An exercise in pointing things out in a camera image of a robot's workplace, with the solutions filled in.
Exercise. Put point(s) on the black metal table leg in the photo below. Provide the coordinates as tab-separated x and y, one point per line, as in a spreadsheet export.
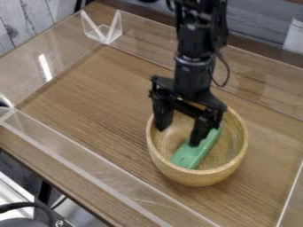
45	193

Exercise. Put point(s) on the green rectangular block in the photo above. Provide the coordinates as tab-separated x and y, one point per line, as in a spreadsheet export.
189	156

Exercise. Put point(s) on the white cylindrical container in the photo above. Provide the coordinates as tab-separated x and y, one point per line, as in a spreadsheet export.
294	39

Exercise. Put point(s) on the brown wooden bowl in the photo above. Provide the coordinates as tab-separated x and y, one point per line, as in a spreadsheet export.
197	168

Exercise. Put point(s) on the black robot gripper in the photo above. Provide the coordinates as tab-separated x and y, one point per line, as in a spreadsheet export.
187	94

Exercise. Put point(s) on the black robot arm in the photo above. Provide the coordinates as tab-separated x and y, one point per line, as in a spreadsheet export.
202	34

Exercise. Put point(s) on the black bracket with screw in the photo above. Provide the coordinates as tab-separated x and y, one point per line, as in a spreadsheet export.
47	216

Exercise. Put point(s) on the clear acrylic tray walls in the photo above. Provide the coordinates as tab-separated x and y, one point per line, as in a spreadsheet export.
77	123

